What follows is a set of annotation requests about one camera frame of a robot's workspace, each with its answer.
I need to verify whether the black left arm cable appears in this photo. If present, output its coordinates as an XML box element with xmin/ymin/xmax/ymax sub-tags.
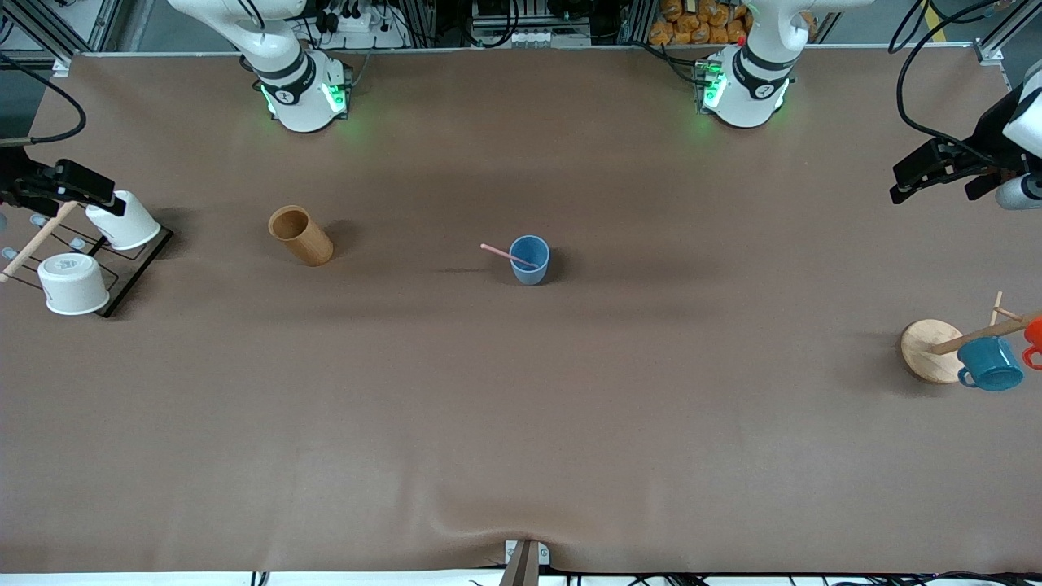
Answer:
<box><xmin>895</xmin><ymin>0</ymin><xmax>998</xmax><ymax>154</ymax></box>

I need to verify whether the brown wooden cylinder holder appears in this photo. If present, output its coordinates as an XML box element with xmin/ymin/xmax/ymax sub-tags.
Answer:
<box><xmin>268</xmin><ymin>205</ymin><xmax>335</xmax><ymax>267</ymax></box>

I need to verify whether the white power strip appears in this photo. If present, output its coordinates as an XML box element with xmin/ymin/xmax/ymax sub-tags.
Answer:
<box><xmin>313</xmin><ymin>7</ymin><xmax>409</xmax><ymax>50</ymax></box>

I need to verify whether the teal enamel mug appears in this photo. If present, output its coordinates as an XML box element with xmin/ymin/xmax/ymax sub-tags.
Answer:
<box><xmin>957</xmin><ymin>336</ymin><xmax>1026</xmax><ymax>392</ymax></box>

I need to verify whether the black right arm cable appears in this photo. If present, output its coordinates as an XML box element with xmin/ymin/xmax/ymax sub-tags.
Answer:
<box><xmin>0</xmin><ymin>52</ymin><xmax>87</xmax><ymax>148</ymax></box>

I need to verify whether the pink chopstick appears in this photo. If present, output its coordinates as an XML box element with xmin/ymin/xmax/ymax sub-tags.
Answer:
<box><xmin>479</xmin><ymin>243</ymin><xmax>540</xmax><ymax>269</ymax></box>

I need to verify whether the wooden mug tree stand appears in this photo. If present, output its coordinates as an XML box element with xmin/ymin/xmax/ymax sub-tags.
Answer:
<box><xmin>900</xmin><ymin>291</ymin><xmax>1042</xmax><ymax>384</ymax></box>

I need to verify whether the white cup with printed bottom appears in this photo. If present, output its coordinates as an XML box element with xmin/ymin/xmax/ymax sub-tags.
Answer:
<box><xmin>37</xmin><ymin>253</ymin><xmax>111</xmax><ymax>316</ymax></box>

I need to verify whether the bag of orange buns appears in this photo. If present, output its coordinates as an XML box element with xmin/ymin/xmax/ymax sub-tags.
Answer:
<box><xmin>648</xmin><ymin>0</ymin><xmax>755</xmax><ymax>46</ymax></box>

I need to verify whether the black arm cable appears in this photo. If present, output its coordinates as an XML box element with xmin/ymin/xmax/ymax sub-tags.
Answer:
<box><xmin>895</xmin><ymin>0</ymin><xmax>998</xmax><ymax>154</ymax></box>
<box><xmin>0</xmin><ymin>52</ymin><xmax>87</xmax><ymax>148</ymax></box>

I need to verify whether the brown table mat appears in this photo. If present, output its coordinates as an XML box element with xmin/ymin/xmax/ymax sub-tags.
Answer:
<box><xmin>0</xmin><ymin>45</ymin><xmax>1042</xmax><ymax>575</ymax></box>

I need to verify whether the plain white cup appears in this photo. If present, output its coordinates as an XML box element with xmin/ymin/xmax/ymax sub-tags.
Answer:
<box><xmin>85</xmin><ymin>190</ymin><xmax>162</xmax><ymax>251</ymax></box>

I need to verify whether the metal table edge clamp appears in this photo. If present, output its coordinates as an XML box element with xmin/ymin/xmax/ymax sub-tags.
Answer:
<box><xmin>497</xmin><ymin>539</ymin><xmax>551</xmax><ymax>586</ymax></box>

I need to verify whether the light blue plastic cup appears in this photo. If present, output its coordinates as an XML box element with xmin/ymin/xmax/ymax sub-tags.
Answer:
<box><xmin>508</xmin><ymin>234</ymin><xmax>551</xmax><ymax>287</ymax></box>

